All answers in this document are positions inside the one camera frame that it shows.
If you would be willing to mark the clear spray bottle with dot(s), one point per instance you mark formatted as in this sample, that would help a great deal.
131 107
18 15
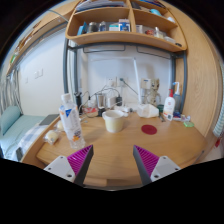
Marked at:
178 100

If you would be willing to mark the bed with plaid blanket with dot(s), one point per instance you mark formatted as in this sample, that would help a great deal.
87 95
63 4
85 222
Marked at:
23 133

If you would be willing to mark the white wall device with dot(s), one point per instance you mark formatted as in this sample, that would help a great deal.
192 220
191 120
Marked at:
146 83

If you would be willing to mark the white power strip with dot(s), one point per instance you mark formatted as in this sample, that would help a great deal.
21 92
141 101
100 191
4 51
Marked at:
124 109

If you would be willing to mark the plastic-wrapped bun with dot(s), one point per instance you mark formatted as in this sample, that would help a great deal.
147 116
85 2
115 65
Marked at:
51 136

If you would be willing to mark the white pump lotion bottle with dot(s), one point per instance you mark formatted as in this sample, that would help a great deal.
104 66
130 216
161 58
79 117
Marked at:
169 106

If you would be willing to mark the steel cup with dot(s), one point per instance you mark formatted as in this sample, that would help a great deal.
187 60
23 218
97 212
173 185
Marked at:
100 101

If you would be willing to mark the grey laptop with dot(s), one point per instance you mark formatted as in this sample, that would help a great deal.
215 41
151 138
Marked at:
49 119

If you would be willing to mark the flat round red coaster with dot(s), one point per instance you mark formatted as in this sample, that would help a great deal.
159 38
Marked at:
149 129

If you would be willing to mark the small green case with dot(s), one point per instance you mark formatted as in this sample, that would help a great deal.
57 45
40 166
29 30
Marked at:
188 124

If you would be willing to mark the white polygonal box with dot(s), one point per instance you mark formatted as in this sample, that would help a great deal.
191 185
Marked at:
148 111

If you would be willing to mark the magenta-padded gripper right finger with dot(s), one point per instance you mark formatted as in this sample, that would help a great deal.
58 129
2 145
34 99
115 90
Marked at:
148 160

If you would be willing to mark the grey metal frame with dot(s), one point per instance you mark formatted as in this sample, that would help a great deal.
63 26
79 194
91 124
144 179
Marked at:
65 66

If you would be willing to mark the black charger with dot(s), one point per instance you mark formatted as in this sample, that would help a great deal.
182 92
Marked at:
119 101

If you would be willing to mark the tree creature figurine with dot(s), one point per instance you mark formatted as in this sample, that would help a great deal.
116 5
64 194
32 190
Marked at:
155 91

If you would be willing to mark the cream ceramic mug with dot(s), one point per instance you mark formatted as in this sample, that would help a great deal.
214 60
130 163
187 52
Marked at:
114 124

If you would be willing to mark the wooden shelf unit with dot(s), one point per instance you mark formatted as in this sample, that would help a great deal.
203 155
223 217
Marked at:
126 37

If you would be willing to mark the white desk lamp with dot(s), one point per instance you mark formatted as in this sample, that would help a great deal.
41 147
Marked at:
137 80

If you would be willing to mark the small white desk clock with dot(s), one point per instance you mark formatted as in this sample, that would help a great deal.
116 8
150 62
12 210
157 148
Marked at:
168 117

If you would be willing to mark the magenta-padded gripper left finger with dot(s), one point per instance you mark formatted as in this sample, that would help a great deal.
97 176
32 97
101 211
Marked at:
78 160

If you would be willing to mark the teal pillow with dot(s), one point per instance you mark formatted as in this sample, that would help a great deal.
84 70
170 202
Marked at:
9 118

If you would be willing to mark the clear plastic water bottle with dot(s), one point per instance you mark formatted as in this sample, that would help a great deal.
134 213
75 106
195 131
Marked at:
71 123

